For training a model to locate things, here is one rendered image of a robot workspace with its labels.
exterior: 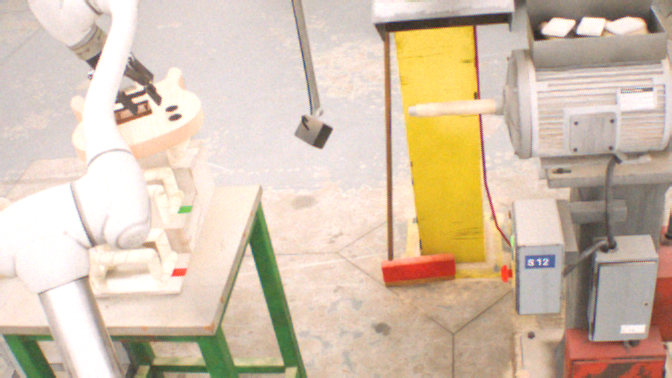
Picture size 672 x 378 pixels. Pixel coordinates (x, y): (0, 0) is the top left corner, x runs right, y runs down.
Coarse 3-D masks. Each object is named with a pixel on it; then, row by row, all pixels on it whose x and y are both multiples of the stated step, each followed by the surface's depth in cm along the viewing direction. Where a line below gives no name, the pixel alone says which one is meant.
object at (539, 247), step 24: (528, 216) 158; (552, 216) 156; (528, 240) 151; (552, 240) 150; (528, 264) 153; (552, 264) 152; (576, 264) 170; (528, 288) 157; (552, 288) 156; (528, 312) 161; (552, 312) 160
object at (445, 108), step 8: (424, 104) 174; (432, 104) 173; (440, 104) 173; (448, 104) 172; (456, 104) 172; (464, 104) 172; (472, 104) 171; (480, 104) 171; (488, 104) 170; (424, 112) 173; (432, 112) 173; (440, 112) 173; (448, 112) 173; (456, 112) 172; (464, 112) 172; (472, 112) 172; (480, 112) 172; (488, 112) 171
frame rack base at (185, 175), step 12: (192, 144) 210; (156, 156) 208; (192, 156) 204; (204, 156) 213; (144, 168) 204; (180, 168) 200; (192, 168) 202; (204, 168) 212; (156, 180) 203; (180, 180) 203; (192, 180) 202; (204, 180) 211; (204, 192) 211; (204, 204) 210
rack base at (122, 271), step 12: (120, 264) 196; (132, 264) 195; (144, 264) 195; (180, 264) 192; (108, 276) 193; (120, 276) 192; (132, 276) 191; (144, 276) 191; (108, 288) 189; (120, 288) 188; (132, 288) 187; (144, 288) 187; (156, 288) 186; (168, 288) 185; (180, 288) 186
